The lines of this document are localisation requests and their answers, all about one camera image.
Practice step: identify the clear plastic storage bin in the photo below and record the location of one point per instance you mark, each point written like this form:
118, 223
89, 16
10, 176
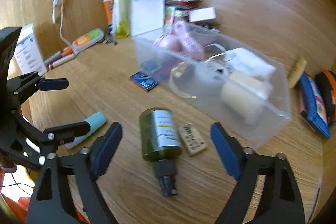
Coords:
206, 81

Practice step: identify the gold ribbon clear bag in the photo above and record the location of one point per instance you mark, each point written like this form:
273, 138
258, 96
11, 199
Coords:
178, 78

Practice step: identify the white drawstring cloth pouch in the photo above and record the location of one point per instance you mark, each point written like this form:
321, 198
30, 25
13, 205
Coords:
241, 60

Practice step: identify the cream tub with purple sticker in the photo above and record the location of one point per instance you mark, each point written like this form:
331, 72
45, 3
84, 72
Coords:
245, 95

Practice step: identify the pink round facial brush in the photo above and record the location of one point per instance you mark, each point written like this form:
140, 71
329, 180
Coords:
169, 42

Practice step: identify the cream lotion tube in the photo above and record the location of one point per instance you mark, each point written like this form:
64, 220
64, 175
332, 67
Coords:
296, 72

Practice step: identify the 4B eraser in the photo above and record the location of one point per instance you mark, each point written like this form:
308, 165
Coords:
192, 139

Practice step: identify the dark green pump bottle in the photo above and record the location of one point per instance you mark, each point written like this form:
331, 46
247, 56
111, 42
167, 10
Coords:
161, 146

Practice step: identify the small white box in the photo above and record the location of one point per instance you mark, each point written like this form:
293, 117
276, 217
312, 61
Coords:
202, 15

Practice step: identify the blue striped fabric pouch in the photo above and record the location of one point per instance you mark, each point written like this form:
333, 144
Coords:
313, 108

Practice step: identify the black orange zip case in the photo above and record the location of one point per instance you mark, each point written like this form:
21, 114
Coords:
325, 81

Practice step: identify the yellow-green spray bottle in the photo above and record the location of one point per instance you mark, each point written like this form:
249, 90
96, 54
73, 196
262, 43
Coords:
121, 25

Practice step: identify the blue Max blade box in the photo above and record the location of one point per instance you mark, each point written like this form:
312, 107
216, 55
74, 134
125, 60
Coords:
143, 81

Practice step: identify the metal clips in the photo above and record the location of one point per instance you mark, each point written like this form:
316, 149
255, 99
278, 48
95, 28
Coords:
109, 38

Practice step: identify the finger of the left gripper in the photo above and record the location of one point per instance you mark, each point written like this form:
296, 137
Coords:
53, 84
68, 132

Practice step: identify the white paper sheets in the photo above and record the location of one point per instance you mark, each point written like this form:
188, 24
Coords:
146, 15

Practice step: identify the orange sunscreen tube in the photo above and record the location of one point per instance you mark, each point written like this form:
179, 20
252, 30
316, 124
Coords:
108, 7

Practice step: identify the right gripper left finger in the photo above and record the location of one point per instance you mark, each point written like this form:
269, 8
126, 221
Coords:
52, 202

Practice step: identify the white leaflet card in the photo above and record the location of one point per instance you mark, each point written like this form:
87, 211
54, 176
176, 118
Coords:
27, 52

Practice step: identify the stack of books and cards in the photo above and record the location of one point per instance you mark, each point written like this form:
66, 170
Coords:
179, 9

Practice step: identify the markers on desk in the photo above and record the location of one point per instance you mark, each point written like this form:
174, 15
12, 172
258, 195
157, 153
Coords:
58, 55

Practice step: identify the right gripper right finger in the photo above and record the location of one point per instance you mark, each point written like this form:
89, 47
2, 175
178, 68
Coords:
280, 201

